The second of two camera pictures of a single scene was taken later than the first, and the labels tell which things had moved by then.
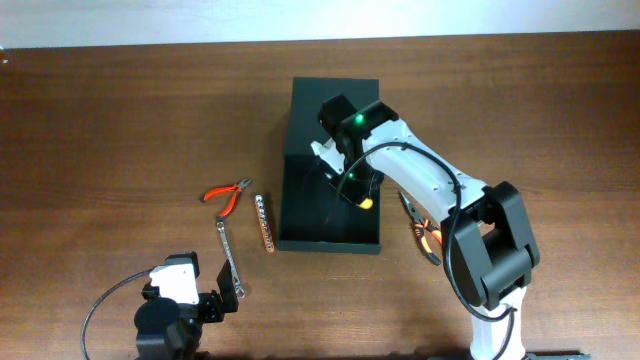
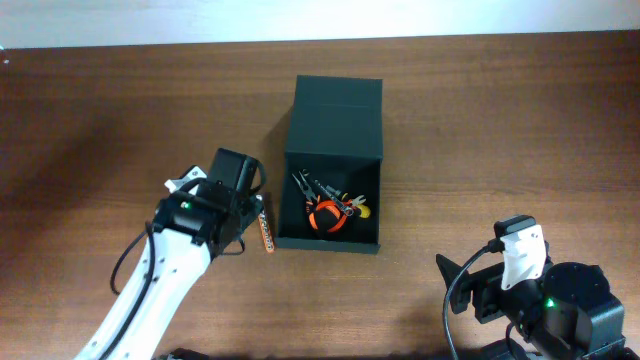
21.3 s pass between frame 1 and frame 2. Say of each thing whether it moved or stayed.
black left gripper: moved
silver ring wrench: moved
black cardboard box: stayed
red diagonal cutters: moved
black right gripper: moved
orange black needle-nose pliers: moved
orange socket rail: stayed
